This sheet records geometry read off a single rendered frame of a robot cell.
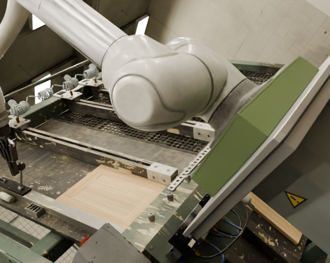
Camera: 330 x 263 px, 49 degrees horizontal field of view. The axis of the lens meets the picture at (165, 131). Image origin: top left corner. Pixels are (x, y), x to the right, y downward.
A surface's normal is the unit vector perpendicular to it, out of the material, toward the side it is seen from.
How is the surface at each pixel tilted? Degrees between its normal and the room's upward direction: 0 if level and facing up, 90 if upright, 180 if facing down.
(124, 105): 94
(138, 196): 58
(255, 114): 90
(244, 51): 90
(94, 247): 90
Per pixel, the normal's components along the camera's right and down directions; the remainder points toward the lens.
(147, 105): -0.48, 0.32
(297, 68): 0.26, -0.55
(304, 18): -0.59, 0.55
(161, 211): -0.10, -0.87
